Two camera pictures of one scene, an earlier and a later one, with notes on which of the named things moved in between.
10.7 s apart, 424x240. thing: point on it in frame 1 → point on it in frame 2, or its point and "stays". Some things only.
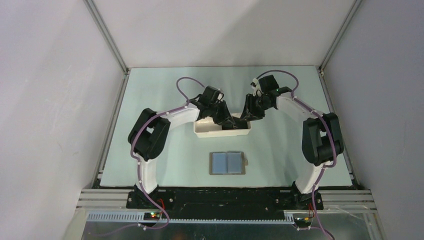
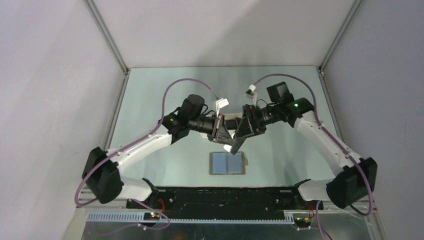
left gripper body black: [212, 107] → [215, 134]
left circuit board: [151, 216] stays
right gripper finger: [254, 109] → [244, 129]
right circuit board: [306, 220] stays
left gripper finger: [222, 115] → [224, 137]
